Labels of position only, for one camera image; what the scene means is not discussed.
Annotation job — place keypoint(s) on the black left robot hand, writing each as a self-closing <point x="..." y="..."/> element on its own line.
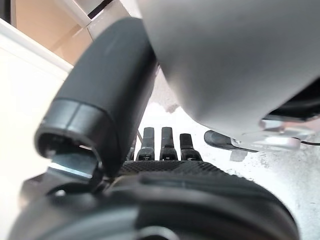
<point x="105" y="82"/>

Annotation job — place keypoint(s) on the brown wooden panel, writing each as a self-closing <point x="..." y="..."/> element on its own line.
<point x="47" y="27"/>

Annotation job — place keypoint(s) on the white fridge drawer steel front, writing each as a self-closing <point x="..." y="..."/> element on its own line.
<point x="82" y="12"/>

